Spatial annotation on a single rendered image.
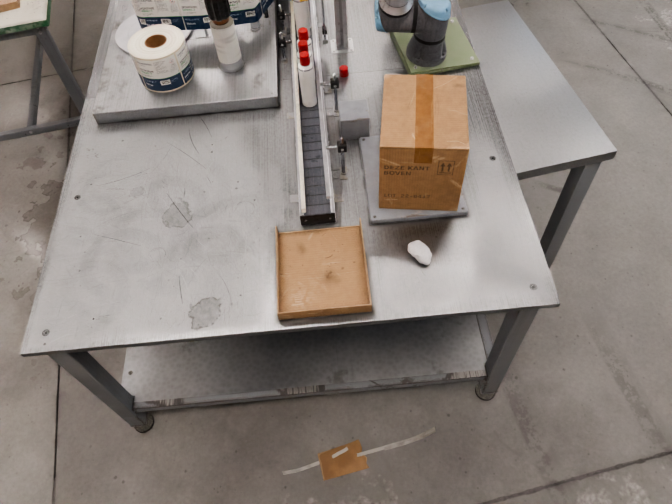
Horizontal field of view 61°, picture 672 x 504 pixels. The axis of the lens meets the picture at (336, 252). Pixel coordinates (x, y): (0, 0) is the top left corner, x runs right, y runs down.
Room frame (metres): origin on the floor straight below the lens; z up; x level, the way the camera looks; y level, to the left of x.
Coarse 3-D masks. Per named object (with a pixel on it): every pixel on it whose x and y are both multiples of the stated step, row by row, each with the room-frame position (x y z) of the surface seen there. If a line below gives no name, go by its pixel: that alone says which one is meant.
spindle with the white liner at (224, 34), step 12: (204, 0) 1.79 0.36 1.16; (216, 0) 1.77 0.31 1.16; (216, 12) 1.77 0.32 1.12; (228, 12) 1.79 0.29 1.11; (216, 24) 1.79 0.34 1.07; (228, 24) 1.78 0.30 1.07; (216, 36) 1.77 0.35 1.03; (228, 36) 1.77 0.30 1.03; (216, 48) 1.79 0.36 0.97; (228, 48) 1.77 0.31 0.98; (228, 60) 1.77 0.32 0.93; (240, 60) 1.79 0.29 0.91
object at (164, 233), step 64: (320, 0) 2.25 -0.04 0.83; (384, 64) 1.79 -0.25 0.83; (128, 128) 1.57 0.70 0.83; (192, 128) 1.54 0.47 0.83; (256, 128) 1.51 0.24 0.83; (64, 192) 1.29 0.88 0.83; (128, 192) 1.27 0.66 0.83; (192, 192) 1.24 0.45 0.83; (256, 192) 1.21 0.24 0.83; (512, 192) 1.11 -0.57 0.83; (64, 256) 1.03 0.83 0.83; (128, 256) 1.01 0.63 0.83; (192, 256) 0.98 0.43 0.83; (256, 256) 0.96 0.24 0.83; (384, 256) 0.92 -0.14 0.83; (448, 256) 0.89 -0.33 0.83; (512, 256) 0.87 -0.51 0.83; (64, 320) 0.80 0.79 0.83; (128, 320) 0.78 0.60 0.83; (192, 320) 0.76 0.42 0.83; (256, 320) 0.74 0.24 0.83; (320, 320) 0.73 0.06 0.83; (384, 320) 0.71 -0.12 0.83
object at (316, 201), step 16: (304, 112) 1.51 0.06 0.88; (304, 128) 1.43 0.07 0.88; (304, 144) 1.36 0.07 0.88; (320, 144) 1.35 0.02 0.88; (304, 160) 1.28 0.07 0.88; (320, 160) 1.28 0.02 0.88; (304, 176) 1.22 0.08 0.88; (320, 176) 1.21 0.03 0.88; (320, 192) 1.14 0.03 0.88; (320, 208) 1.08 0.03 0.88
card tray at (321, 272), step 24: (288, 240) 1.00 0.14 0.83; (312, 240) 1.00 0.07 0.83; (336, 240) 0.99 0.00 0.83; (360, 240) 0.98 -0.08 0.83; (288, 264) 0.92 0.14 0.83; (312, 264) 0.91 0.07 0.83; (336, 264) 0.90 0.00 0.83; (360, 264) 0.89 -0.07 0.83; (288, 288) 0.84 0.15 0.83; (312, 288) 0.83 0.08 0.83; (336, 288) 0.82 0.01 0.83; (360, 288) 0.81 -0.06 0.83; (288, 312) 0.74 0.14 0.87; (312, 312) 0.74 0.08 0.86; (336, 312) 0.74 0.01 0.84; (360, 312) 0.74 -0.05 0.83
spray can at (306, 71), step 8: (304, 56) 1.54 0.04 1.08; (304, 64) 1.54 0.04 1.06; (312, 64) 1.55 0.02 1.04; (304, 72) 1.53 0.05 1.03; (312, 72) 1.54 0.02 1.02; (304, 80) 1.53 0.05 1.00; (312, 80) 1.54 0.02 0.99; (304, 88) 1.53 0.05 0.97; (312, 88) 1.53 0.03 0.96; (304, 96) 1.53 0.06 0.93; (312, 96) 1.53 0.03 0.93; (304, 104) 1.54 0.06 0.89; (312, 104) 1.53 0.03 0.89
